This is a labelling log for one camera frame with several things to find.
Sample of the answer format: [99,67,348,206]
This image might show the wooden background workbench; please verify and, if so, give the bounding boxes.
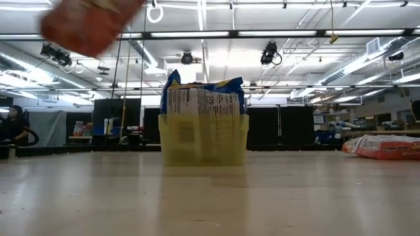
[341,130,420,138]

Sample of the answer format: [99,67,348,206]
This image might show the orange Maruchan noodle packet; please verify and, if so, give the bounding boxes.
[341,134,420,161]
[39,0,147,59]

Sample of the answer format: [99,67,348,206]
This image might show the grey fabric cover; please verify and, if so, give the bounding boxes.
[28,109,68,147]

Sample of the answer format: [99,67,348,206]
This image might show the black ceiling spotlight with cable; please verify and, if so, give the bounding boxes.
[260,41,283,66]

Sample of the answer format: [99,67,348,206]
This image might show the thin black hanging cable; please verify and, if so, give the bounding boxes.
[140,6,148,99]

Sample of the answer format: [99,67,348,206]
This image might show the orange and white containers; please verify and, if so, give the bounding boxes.
[72,119,95,136]

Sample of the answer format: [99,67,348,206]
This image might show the white hanging cable loop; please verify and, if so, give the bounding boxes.
[146,3,164,24]

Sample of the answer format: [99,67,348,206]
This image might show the black double ceiling spotlight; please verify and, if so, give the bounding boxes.
[39,43,73,68]

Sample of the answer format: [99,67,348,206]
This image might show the yellow hanging cable with plug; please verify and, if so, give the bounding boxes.
[329,0,339,45]

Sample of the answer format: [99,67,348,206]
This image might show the silver ventilation duct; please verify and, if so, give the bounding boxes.
[126,38,168,75]

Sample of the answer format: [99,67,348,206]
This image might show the narrow black partition panel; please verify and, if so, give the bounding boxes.
[143,106,161,144]

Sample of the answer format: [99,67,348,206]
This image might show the wide black partition panel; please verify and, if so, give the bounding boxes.
[246,106,314,147]

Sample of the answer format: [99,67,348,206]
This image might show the black overhead beam with lights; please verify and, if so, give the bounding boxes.
[0,28,420,42]

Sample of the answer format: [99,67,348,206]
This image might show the white ceiling air vent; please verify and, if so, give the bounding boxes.
[366,37,381,55]

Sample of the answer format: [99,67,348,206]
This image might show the blue Maruchan soy sauce packet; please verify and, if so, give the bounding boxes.
[166,85,243,115]
[159,68,246,115]

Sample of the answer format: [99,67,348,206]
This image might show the person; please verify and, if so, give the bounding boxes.
[0,104,31,147]

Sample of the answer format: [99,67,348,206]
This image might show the black looped hose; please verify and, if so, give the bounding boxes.
[24,126,39,147]

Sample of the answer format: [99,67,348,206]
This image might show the black aluminium table frame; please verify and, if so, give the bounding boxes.
[0,142,344,157]

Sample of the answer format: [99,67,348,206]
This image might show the yellow translucent plastic bin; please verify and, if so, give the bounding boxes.
[157,113,249,167]

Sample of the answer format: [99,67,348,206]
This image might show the black monitor screen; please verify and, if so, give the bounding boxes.
[93,97,142,134]

